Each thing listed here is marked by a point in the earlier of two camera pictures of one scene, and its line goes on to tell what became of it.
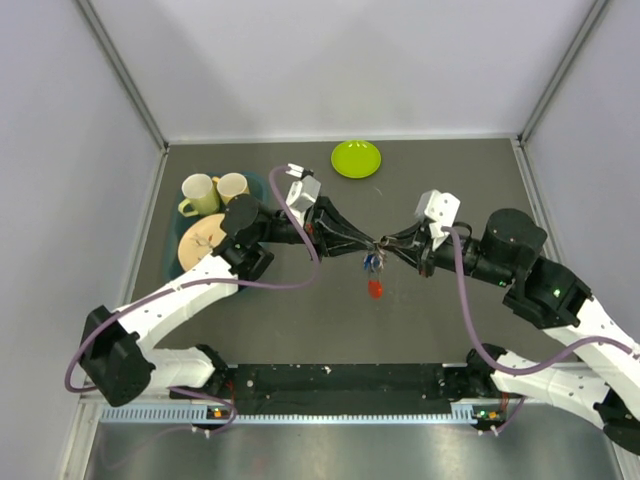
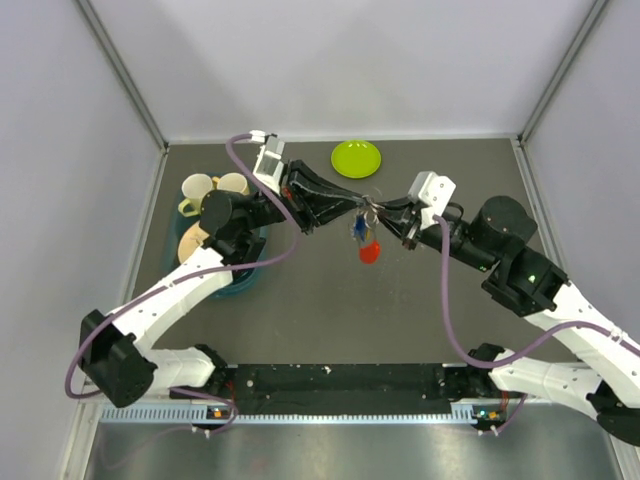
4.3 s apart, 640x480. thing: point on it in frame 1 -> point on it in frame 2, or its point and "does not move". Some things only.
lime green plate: x=356 y=159 does not move
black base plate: x=347 y=383 does not move
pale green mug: x=201 y=195 does not move
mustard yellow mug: x=231 y=185 does not move
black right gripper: x=424 y=259 -> x=406 y=226
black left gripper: x=322 y=214 -> x=317 y=211
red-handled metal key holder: x=377 y=260 -> x=370 y=249
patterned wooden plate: x=198 y=239 does not move
